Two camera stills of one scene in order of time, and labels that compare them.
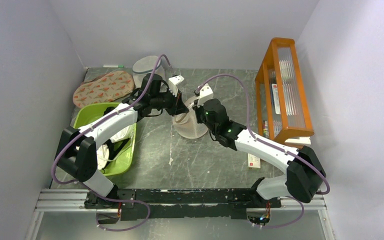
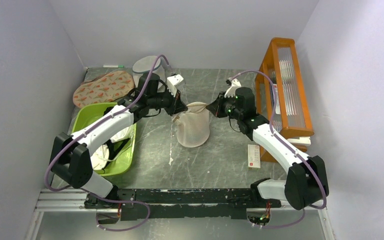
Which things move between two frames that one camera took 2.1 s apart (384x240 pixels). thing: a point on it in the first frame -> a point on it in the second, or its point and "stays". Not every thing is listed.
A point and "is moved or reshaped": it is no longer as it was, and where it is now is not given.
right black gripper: (197, 110) -> (216, 107)
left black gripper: (178, 106) stays
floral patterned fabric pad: (103, 89) stays
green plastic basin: (88, 113) stays
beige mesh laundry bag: (187, 124) is moved or reshaped
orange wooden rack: (281, 107) stays
